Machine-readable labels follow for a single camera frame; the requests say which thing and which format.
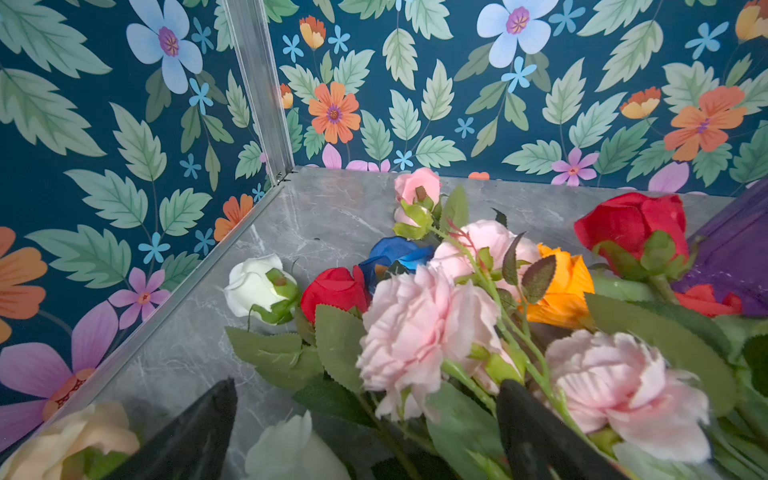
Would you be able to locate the purple blue glass vase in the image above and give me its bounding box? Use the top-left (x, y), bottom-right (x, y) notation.
top-left (673, 179), bottom-right (767, 317)

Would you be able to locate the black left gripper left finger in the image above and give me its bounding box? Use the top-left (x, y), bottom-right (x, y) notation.
top-left (106, 378), bottom-right (238, 480)

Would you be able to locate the pink rosebud stem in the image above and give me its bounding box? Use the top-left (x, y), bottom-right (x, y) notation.
top-left (394, 168), bottom-right (441, 240)

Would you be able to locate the orange rose stem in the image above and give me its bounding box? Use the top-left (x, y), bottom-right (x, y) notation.
top-left (527, 243), bottom-right (595, 330)

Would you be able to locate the cream peach rose stem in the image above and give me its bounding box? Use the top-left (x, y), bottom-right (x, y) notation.
top-left (1, 402), bottom-right (140, 479)

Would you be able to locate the blue rose stem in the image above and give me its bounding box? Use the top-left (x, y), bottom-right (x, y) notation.
top-left (359, 236), bottom-right (435, 295)

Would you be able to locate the aluminium frame post left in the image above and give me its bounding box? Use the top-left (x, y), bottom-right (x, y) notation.
top-left (223, 0), bottom-right (294, 185)

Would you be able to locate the white rose near camera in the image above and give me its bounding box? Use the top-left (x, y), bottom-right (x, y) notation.
top-left (245, 411), bottom-right (351, 480)

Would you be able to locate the pink carnation spray stem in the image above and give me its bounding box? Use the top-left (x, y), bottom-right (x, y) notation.
top-left (357, 220), bottom-right (545, 427)

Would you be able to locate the red rose stem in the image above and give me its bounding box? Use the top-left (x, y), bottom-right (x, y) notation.
top-left (574, 192), bottom-right (696, 304)
top-left (300, 266), bottom-right (369, 325)

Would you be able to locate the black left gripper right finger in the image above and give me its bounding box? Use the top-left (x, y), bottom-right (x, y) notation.
top-left (496, 380), bottom-right (626, 479)

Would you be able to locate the red rose stem lying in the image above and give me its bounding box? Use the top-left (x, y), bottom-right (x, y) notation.
top-left (300, 266), bottom-right (369, 325)

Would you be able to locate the white rose stem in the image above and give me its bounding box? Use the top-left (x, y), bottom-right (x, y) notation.
top-left (223, 254), bottom-right (301, 325)

